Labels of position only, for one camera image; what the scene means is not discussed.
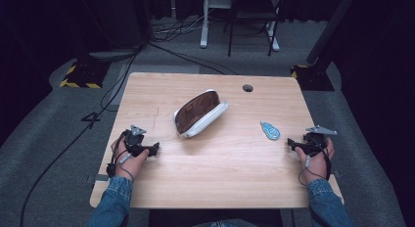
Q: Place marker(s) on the white desk frame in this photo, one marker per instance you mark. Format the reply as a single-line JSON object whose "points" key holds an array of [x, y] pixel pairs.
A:
{"points": [[208, 21]]}

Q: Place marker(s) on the wooden table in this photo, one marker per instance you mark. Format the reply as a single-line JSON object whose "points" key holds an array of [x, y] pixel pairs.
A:
{"points": [[65, 148]]}

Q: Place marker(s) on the person's right hand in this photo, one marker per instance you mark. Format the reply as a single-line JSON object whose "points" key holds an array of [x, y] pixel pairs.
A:
{"points": [[318, 161]]}

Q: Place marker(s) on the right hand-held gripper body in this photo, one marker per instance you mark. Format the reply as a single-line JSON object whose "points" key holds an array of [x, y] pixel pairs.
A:
{"points": [[315, 140]]}

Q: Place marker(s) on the white pencil case brown lining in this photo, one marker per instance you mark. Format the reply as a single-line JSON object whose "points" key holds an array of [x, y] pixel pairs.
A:
{"points": [[199, 113]]}

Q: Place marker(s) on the blue patterned eraser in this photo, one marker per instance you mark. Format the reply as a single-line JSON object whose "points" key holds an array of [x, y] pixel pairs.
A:
{"points": [[270, 130]]}

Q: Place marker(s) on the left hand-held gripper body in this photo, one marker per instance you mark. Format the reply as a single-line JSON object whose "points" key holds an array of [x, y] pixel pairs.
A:
{"points": [[133, 141]]}

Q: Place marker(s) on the person's left hand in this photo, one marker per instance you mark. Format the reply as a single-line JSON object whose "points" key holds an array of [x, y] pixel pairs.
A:
{"points": [[130, 163]]}

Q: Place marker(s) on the person's denim lap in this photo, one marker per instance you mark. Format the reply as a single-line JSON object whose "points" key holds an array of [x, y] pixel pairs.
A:
{"points": [[221, 223]]}

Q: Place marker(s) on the black chair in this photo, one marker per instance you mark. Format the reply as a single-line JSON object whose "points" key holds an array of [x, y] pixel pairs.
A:
{"points": [[253, 16]]}

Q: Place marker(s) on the black yellow striped stand base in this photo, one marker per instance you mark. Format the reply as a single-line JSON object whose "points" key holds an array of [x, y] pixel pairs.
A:
{"points": [[84, 73]]}

